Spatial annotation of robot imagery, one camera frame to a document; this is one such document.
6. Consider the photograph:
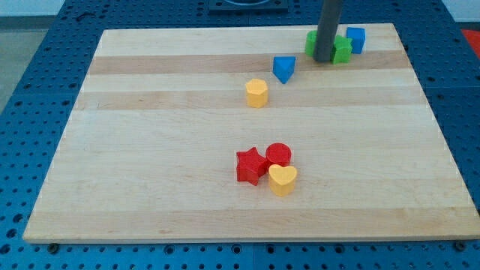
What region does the red star block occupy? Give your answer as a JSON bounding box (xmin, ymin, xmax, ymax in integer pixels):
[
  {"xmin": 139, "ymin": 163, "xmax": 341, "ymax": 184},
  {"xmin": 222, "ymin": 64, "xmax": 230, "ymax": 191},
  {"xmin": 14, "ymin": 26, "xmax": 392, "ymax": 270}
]
[{"xmin": 236, "ymin": 147, "xmax": 269, "ymax": 186}]

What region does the yellow hexagon block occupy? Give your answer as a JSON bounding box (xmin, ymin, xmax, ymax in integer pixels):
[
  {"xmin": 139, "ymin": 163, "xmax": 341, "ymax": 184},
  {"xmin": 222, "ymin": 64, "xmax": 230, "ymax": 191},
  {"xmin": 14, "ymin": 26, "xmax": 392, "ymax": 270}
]
[{"xmin": 245, "ymin": 79, "xmax": 269, "ymax": 108}]

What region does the yellow heart block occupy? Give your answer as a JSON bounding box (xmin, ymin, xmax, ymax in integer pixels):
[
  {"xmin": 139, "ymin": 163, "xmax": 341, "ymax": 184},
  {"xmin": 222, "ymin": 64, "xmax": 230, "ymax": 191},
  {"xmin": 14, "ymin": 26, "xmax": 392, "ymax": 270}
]
[{"xmin": 268, "ymin": 164, "xmax": 298, "ymax": 197}]

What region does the green block behind rod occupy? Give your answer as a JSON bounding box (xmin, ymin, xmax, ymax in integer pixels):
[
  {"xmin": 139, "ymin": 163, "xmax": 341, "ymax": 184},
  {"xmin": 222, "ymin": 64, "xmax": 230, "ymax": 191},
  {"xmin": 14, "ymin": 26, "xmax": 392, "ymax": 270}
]
[{"xmin": 304, "ymin": 30, "xmax": 317, "ymax": 57}]

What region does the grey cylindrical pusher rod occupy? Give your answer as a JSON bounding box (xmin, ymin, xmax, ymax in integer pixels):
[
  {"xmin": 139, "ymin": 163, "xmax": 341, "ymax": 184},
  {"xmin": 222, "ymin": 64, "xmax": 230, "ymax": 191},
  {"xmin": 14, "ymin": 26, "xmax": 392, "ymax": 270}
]
[{"xmin": 313, "ymin": 0, "xmax": 344, "ymax": 62}]

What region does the red cylinder block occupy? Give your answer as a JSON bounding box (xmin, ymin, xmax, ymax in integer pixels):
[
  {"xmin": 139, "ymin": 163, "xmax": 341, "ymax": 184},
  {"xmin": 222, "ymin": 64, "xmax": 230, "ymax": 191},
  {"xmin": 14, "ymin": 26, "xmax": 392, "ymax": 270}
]
[{"xmin": 265, "ymin": 142, "xmax": 292, "ymax": 167}]

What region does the green star block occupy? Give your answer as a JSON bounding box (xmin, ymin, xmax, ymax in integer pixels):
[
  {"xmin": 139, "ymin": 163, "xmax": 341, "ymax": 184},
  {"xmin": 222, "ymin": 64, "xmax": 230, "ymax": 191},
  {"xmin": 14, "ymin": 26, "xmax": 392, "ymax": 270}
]
[{"xmin": 331, "ymin": 35, "xmax": 353, "ymax": 65}]

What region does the wooden board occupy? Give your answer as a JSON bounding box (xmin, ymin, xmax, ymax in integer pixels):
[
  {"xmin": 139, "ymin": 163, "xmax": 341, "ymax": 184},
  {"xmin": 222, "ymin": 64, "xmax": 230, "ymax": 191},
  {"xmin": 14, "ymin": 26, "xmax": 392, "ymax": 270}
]
[{"xmin": 23, "ymin": 23, "xmax": 479, "ymax": 244}]

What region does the blue cube block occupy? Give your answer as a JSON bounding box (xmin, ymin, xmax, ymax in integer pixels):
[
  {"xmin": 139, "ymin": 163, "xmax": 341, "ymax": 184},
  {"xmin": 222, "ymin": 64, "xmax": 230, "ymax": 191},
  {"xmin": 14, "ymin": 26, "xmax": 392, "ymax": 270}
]
[{"xmin": 346, "ymin": 27, "xmax": 366, "ymax": 54}]

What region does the blue triangle block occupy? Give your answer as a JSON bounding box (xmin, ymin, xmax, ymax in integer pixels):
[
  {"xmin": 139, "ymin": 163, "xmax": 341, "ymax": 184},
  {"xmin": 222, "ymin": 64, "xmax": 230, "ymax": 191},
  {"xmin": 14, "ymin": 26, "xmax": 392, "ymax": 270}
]
[{"xmin": 272, "ymin": 56, "xmax": 296, "ymax": 84}]

